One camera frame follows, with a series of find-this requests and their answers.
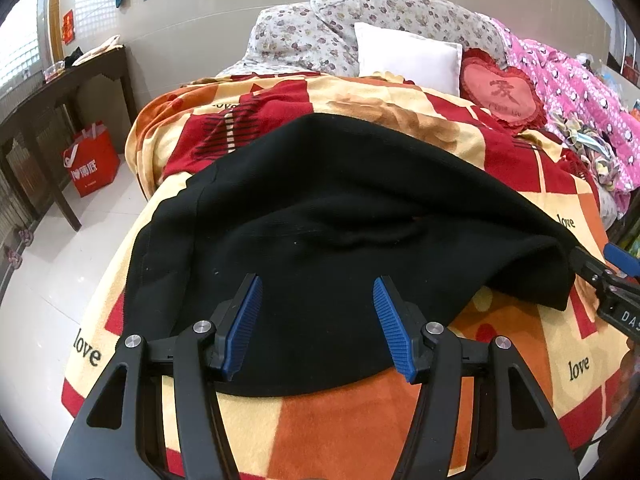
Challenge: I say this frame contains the black pants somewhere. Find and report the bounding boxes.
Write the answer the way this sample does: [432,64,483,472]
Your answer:
[124,114,577,396]

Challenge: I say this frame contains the colourful folded cloth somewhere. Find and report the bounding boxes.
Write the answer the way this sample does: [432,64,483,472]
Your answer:
[550,113,620,192]

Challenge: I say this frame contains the pink patterned quilt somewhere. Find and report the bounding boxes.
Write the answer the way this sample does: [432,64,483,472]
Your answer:
[494,21,639,217]

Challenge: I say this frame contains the red heart cushion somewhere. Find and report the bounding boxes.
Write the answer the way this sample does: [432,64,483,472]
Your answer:
[460,48,547,133]

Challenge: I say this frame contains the red shopping bag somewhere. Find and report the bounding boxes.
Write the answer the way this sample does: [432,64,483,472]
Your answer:
[62,122,120,197]

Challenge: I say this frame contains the white pillow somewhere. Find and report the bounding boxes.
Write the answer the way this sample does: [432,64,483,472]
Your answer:
[354,22,463,96]

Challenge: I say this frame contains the floral grey quilt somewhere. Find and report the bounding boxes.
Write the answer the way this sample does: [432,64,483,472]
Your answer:
[219,0,506,77]

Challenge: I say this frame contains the dark wooden table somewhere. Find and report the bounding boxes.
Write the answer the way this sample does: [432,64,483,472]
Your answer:
[1,46,138,231]

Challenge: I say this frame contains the red wall sticker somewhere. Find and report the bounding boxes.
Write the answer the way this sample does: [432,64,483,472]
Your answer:
[61,10,75,46]

